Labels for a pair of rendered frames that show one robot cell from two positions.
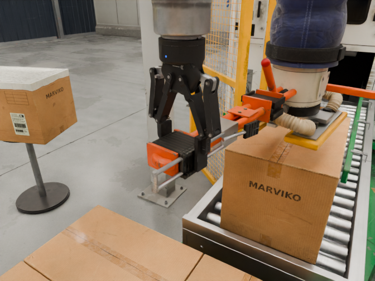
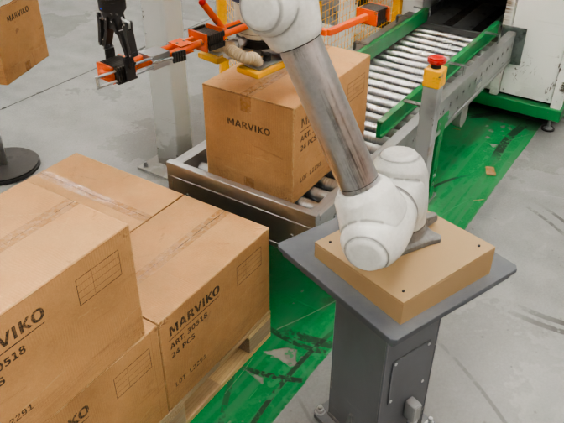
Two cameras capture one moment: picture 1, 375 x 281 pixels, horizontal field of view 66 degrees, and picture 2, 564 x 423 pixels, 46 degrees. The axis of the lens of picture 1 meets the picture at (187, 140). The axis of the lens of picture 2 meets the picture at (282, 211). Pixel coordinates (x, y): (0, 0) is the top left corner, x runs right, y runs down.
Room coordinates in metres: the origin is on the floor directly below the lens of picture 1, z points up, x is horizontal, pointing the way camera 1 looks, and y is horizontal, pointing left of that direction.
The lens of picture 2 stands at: (-1.32, -0.52, 1.96)
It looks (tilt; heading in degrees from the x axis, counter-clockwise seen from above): 34 degrees down; 2
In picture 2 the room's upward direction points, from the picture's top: straight up
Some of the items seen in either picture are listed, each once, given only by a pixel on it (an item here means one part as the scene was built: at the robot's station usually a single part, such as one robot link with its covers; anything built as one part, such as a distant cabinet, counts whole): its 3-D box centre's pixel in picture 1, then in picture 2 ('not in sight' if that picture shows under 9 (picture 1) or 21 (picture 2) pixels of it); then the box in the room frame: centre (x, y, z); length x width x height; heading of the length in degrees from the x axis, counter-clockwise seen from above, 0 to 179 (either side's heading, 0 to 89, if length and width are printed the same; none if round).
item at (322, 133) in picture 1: (319, 121); (280, 54); (0.89, -0.44, 1.10); 0.34 x 0.10 x 0.05; 141
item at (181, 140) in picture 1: (176, 151); (117, 69); (0.49, 0.02, 1.20); 0.08 x 0.07 x 0.05; 141
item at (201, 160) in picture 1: (201, 151); (129, 68); (0.46, -0.02, 1.22); 0.03 x 0.01 x 0.07; 140
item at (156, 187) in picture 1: (215, 149); (143, 68); (0.49, -0.05, 1.20); 0.31 x 0.03 x 0.05; 141
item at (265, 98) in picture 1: (262, 105); (206, 37); (0.75, -0.21, 1.21); 0.10 x 0.08 x 0.06; 51
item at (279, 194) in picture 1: (288, 170); (289, 114); (1.14, -0.47, 0.75); 0.60 x 0.40 x 0.40; 150
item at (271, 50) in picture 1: (303, 49); not in sight; (0.94, -0.37, 1.32); 0.23 x 0.23 x 0.04
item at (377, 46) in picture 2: not in sight; (362, 50); (2.26, -0.84, 0.60); 1.60 x 0.10 x 0.09; 149
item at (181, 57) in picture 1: (182, 65); (112, 12); (0.49, 0.01, 1.37); 0.08 x 0.07 x 0.09; 50
